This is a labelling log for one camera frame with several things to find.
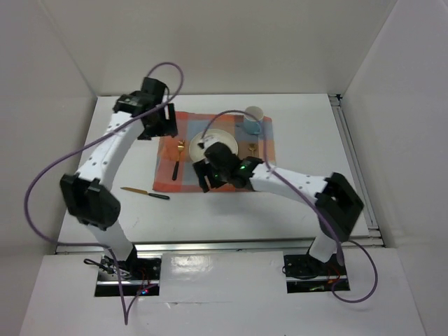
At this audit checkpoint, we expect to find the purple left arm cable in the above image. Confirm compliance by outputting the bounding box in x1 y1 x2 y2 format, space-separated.
23 62 186 326

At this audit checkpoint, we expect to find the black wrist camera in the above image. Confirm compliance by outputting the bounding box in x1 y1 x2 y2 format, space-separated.
141 77 169 103
197 138 241 169

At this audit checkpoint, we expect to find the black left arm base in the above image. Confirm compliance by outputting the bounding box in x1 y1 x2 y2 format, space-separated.
83 256 162 298

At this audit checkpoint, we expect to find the gold knife black handle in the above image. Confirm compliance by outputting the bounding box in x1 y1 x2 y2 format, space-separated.
120 187 171 200

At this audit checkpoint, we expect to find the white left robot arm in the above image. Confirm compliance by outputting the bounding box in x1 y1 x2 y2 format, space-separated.
59 91 178 279

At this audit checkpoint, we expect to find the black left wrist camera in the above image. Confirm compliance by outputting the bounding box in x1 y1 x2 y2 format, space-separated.
141 77 169 103

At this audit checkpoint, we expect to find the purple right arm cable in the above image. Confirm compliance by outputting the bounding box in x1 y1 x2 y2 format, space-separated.
199 110 379 302

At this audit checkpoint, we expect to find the gold fork black handle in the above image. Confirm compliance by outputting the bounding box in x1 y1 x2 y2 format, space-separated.
171 140 186 181

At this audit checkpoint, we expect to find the blue mug white inside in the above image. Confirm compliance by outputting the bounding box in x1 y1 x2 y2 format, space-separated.
243 106 264 135

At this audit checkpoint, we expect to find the cream round plate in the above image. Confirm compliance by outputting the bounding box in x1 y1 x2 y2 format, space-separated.
188 129 239 163

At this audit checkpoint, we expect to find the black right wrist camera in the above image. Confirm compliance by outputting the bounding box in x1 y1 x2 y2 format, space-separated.
197 138 241 169

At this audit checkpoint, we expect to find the aluminium side rail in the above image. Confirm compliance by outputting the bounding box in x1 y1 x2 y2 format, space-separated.
328 94 385 248

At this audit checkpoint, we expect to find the orange checkered cloth placemat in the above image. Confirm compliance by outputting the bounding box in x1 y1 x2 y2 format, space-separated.
153 111 275 193

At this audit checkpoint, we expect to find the gold spoon black handle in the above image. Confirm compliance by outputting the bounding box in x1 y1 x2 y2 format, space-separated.
248 143 258 157

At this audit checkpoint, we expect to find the aluminium front rail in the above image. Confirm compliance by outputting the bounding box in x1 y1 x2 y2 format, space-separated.
56 237 384 254

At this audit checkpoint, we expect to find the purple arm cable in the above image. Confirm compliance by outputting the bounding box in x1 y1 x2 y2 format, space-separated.
23 62 186 326
199 110 379 302

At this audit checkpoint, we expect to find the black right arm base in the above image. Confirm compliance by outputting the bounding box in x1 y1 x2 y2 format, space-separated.
281 253 350 293

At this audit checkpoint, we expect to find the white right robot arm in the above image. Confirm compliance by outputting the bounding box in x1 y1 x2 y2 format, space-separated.
193 155 364 274

